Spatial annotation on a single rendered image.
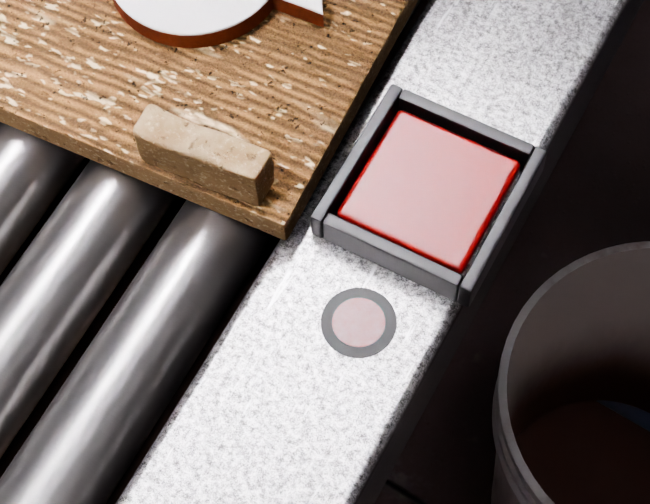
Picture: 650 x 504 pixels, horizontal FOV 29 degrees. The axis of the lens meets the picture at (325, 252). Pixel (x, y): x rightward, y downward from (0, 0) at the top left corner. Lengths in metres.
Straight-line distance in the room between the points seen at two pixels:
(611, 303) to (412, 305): 0.74
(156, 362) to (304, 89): 0.14
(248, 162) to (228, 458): 0.12
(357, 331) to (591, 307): 0.75
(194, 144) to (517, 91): 0.16
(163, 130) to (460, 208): 0.13
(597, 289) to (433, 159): 0.69
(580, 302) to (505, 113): 0.67
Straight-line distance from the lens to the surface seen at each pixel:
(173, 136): 0.52
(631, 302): 1.27
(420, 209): 0.53
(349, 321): 0.53
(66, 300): 0.55
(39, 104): 0.57
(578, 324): 1.28
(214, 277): 0.54
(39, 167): 0.58
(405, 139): 0.55
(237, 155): 0.51
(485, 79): 0.59
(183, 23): 0.57
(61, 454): 0.52
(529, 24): 0.61
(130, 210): 0.56
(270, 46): 0.57
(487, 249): 0.52
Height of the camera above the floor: 1.40
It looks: 64 degrees down
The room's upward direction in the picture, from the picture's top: 5 degrees counter-clockwise
